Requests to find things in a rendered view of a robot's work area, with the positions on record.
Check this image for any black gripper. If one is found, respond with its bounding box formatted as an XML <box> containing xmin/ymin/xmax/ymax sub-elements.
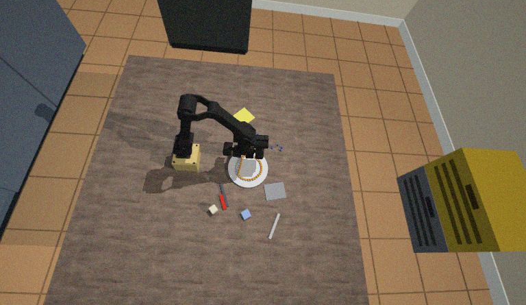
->
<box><xmin>223</xmin><ymin>142</ymin><xmax>264</xmax><ymax>159</ymax></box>

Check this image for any white round plate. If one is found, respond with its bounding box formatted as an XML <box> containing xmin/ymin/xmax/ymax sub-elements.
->
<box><xmin>228</xmin><ymin>156</ymin><xmax>268</xmax><ymax>188</ymax></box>

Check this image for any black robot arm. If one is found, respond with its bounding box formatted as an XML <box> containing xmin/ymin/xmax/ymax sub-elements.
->
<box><xmin>173</xmin><ymin>93</ymin><xmax>268</xmax><ymax>159</ymax></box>

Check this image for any yellow flat square pad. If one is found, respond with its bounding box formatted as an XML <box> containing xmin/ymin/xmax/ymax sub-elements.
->
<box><xmin>233</xmin><ymin>108</ymin><xmax>255</xmax><ymax>123</ymax></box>

